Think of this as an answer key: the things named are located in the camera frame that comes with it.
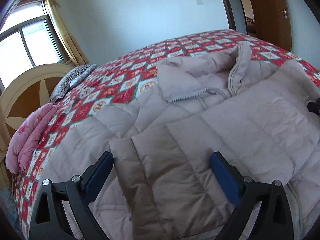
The right beige curtain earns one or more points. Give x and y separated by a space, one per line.
68 41

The red patterned bed quilt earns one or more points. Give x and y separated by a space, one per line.
121 81

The dark wooden door frame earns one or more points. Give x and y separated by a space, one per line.
240 16

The light pink puffer jacket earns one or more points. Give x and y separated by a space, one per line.
253 112

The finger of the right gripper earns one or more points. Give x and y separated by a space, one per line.
314 107

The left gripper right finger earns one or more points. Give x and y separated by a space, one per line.
274 219

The striped grey pillow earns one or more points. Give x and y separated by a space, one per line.
71 80

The silver door handle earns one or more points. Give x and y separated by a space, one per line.
284 12

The folded pink blanket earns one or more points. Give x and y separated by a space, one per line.
26 138

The cream and wood headboard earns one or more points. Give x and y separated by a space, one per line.
28 92

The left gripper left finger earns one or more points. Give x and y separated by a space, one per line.
49 220

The window with frame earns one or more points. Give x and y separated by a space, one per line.
28 39

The brown wooden door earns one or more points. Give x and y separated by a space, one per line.
270 24

